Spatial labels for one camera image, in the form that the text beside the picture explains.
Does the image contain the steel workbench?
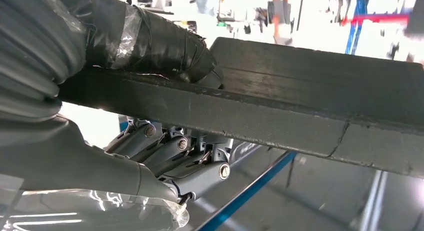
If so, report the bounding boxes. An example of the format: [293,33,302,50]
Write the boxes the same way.
[185,140,424,231]

